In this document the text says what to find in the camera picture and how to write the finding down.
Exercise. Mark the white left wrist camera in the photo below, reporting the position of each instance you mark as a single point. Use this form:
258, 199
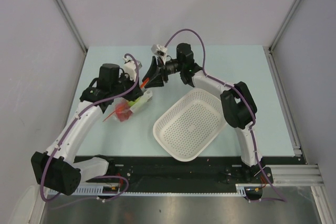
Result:
130, 69

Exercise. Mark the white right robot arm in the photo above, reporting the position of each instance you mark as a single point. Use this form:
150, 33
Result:
238, 106

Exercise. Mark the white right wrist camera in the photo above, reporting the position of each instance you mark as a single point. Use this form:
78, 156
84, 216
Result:
159, 50

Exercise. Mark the white slotted cable duct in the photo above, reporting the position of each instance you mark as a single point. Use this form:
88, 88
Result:
89, 190

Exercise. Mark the green fake grapes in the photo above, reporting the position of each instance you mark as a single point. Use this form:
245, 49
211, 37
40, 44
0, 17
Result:
132, 103

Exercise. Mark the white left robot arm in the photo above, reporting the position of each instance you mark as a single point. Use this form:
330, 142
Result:
56, 168

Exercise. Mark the aluminium frame rail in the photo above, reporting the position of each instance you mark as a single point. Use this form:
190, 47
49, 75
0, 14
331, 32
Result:
301, 170

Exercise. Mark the red fake apple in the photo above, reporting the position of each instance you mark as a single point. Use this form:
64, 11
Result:
123, 112

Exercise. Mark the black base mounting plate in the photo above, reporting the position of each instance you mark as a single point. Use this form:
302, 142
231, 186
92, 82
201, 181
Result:
227, 170

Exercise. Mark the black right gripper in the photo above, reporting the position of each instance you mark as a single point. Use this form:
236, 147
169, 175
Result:
157, 81

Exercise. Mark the white perforated plastic basket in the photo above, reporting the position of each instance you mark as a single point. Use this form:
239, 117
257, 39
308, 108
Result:
190, 125

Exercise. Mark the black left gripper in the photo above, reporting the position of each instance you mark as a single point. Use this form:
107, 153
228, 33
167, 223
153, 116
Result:
134, 93

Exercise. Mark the clear zip top bag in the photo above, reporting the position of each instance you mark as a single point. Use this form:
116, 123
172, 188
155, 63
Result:
146, 98

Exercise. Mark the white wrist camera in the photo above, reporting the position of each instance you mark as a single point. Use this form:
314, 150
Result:
159, 50
130, 69

